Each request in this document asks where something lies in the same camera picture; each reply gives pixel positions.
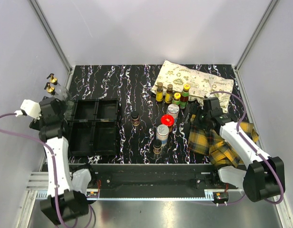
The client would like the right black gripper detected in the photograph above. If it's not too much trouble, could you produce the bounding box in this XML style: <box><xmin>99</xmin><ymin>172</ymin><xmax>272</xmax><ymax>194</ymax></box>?
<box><xmin>182</xmin><ymin>103</ymin><xmax>211</xmax><ymax>133</ymax></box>

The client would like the short green label sauce bottle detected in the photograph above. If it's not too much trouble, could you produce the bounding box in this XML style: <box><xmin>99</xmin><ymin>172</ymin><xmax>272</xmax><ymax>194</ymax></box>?
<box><xmin>172</xmin><ymin>92</ymin><xmax>181</xmax><ymax>105</ymax></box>

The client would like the red lid chili jar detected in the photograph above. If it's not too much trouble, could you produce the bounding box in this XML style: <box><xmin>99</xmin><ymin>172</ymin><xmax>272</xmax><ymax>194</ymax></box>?
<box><xmin>161</xmin><ymin>114</ymin><xmax>175</xmax><ymax>132</ymax></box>

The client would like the clear pump bottle gold top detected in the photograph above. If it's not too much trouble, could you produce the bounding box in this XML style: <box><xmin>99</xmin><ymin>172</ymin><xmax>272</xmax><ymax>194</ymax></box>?
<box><xmin>47</xmin><ymin>73</ymin><xmax>71</xmax><ymax>103</ymax></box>

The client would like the small dark spice jar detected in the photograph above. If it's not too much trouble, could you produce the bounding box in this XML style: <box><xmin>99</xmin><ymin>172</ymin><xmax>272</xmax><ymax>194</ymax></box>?
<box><xmin>131</xmin><ymin>111</ymin><xmax>140</xmax><ymax>126</ymax></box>
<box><xmin>153</xmin><ymin>139</ymin><xmax>162</xmax><ymax>154</ymax></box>

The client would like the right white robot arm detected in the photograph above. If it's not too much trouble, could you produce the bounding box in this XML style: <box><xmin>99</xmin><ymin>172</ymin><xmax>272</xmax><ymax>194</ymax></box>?
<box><xmin>188</xmin><ymin>97</ymin><xmax>285</xmax><ymax>204</ymax></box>

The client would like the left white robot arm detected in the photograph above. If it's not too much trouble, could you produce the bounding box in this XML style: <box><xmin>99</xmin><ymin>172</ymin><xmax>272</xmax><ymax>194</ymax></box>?
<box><xmin>39</xmin><ymin>97</ymin><xmax>97</xmax><ymax>225</ymax></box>

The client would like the tall green label sauce bottle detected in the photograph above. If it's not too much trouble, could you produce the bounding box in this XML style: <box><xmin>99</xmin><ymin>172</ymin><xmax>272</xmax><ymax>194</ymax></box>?
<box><xmin>179</xmin><ymin>84</ymin><xmax>190</xmax><ymax>109</ymax></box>

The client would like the sago jar silver lid far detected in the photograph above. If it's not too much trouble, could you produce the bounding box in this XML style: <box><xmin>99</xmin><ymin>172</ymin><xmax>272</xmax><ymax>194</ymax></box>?
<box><xmin>166</xmin><ymin>104</ymin><xmax>180</xmax><ymax>120</ymax></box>

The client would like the sago jar silver lid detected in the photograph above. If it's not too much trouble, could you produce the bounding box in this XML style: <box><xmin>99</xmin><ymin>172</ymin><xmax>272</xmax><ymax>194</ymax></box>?
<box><xmin>156</xmin><ymin>124</ymin><xmax>169</xmax><ymax>146</ymax></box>
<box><xmin>166</xmin><ymin>104</ymin><xmax>180</xmax><ymax>120</ymax></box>

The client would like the cream printed cloth bag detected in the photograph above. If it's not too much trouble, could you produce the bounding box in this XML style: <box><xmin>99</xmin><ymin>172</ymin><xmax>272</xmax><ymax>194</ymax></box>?
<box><xmin>151</xmin><ymin>60</ymin><xmax>234</xmax><ymax>113</ymax></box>

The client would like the yellow label bottle brown cap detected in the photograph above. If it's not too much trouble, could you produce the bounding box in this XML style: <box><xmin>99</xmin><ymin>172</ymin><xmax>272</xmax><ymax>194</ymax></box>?
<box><xmin>156</xmin><ymin>82</ymin><xmax>163</xmax><ymax>103</ymax></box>

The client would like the sago jar silver lid near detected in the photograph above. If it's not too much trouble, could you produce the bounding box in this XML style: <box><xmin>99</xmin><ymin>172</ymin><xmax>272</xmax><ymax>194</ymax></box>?
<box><xmin>156</xmin><ymin>124</ymin><xmax>169</xmax><ymax>146</ymax></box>

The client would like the black compartment organizer tray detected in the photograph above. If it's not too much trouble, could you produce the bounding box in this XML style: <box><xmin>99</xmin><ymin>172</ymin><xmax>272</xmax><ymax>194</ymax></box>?
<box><xmin>68</xmin><ymin>98</ymin><xmax>121</xmax><ymax>157</ymax></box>

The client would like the yellow plaid cloth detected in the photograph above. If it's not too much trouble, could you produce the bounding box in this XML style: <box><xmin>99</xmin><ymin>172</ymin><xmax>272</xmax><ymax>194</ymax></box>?
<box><xmin>187</xmin><ymin>118</ymin><xmax>259</xmax><ymax>169</ymax></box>

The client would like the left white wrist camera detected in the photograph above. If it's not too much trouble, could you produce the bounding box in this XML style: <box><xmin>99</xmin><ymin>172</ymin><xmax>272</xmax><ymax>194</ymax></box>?
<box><xmin>14</xmin><ymin>99</ymin><xmax>41</xmax><ymax>120</ymax></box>

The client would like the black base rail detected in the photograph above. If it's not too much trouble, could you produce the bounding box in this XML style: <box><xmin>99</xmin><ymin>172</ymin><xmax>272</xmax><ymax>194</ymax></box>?
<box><xmin>92</xmin><ymin>164</ymin><xmax>226</xmax><ymax>200</ymax></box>

